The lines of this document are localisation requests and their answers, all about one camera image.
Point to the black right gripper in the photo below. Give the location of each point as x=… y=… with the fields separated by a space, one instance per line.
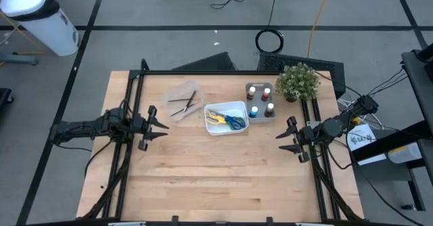
x=302 y=153

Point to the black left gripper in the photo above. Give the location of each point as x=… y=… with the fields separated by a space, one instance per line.
x=145 y=141

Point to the brown paint bottle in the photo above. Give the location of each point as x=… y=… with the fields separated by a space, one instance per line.
x=269 y=109

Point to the blue paint bottle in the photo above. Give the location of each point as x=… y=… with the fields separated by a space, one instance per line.
x=252 y=111

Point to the red-orange paint bottle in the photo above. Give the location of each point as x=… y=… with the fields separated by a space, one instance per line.
x=266 y=93

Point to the ochre paint bottle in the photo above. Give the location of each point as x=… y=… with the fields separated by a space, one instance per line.
x=251 y=92

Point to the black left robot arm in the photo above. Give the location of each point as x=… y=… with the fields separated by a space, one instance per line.
x=84 y=128

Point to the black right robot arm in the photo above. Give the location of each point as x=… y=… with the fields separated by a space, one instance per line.
x=338 y=126

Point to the clear plastic bin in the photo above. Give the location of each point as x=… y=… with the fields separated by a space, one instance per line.
x=176 y=90

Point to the grey plastic bin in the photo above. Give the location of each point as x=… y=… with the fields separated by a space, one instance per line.
x=260 y=101

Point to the small potted green plant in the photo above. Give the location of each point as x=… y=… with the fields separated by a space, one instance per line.
x=297 y=82

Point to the white plastic bin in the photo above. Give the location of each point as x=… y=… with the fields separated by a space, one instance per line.
x=216 y=128

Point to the white paper sheet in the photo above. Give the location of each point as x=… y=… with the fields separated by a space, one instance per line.
x=363 y=138

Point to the black perforated panel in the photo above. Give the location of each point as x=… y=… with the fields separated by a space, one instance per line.
x=329 y=77

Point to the black angled panel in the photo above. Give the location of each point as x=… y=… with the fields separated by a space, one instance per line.
x=209 y=63

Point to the translucent plastic container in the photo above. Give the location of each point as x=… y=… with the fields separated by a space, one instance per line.
x=406 y=153

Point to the black side desk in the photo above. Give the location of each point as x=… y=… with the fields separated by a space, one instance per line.
x=419 y=84

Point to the grey furniture base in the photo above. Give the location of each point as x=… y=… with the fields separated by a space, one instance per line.
x=20 y=58

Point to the black caster wheel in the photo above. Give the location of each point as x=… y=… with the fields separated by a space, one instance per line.
x=5 y=95

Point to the white trash can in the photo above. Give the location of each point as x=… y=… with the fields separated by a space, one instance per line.
x=37 y=16

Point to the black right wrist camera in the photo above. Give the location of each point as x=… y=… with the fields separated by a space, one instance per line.
x=306 y=134

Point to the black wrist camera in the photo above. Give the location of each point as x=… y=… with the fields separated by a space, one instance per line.
x=137 y=126
x=306 y=134

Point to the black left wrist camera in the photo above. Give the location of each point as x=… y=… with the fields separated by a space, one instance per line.
x=137 y=126

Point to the black metal table frame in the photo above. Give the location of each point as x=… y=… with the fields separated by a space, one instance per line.
x=203 y=72

